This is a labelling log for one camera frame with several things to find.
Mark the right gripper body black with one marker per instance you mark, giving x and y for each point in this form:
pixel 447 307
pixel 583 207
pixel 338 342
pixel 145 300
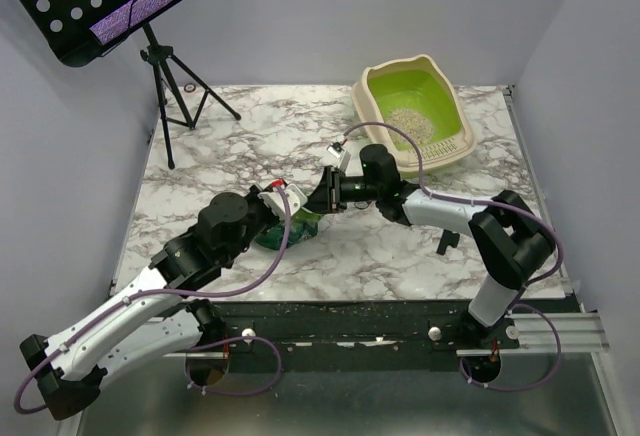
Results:
pixel 335 189

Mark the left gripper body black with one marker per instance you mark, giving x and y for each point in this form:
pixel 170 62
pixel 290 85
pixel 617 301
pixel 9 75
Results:
pixel 260 212

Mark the green litter bag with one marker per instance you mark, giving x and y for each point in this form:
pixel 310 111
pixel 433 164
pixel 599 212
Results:
pixel 304 226

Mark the black binder clip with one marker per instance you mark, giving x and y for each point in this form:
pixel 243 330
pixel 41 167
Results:
pixel 448 239

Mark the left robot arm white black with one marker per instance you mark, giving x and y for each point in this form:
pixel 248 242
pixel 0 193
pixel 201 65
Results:
pixel 71 367

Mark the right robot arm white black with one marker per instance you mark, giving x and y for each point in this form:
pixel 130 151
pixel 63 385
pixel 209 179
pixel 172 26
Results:
pixel 513 243

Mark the cat litter pile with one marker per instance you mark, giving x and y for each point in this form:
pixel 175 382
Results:
pixel 413 123

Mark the green beige litter box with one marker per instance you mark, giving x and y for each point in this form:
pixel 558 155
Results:
pixel 411 107

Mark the black music stand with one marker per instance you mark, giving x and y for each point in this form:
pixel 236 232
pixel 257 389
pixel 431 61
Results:
pixel 100 11

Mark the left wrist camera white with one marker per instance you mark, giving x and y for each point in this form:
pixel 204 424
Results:
pixel 283 188

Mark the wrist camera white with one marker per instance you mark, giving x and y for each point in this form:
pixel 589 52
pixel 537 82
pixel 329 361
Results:
pixel 283 188
pixel 341 156

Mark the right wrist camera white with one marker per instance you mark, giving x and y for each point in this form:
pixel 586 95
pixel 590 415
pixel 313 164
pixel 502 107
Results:
pixel 341 156

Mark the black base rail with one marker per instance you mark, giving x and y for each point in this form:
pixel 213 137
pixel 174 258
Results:
pixel 253 338

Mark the microphone with purple handle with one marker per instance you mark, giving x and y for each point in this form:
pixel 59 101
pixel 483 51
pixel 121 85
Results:
pixel 125 18

